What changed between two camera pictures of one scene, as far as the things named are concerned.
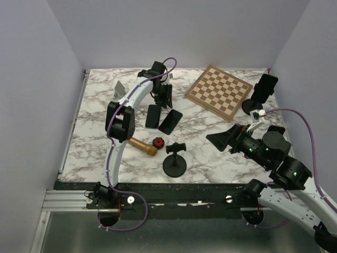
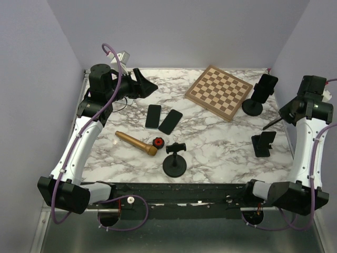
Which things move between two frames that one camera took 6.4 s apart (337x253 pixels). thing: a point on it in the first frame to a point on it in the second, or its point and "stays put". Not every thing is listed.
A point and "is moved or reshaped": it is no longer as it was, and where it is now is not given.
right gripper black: x=233 y=137 to x=284 y=112
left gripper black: x=167 y=98 to x=146 y=87
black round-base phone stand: x=175 y=165 stays put
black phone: x=280 y=129 is moved or reshaped
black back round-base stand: x=249 y=105 stays put
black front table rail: x=192 y=200 stays put
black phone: x=264 y=88 stays put
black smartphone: x=153 y=116 stays put
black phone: x=170 y=122 stays put
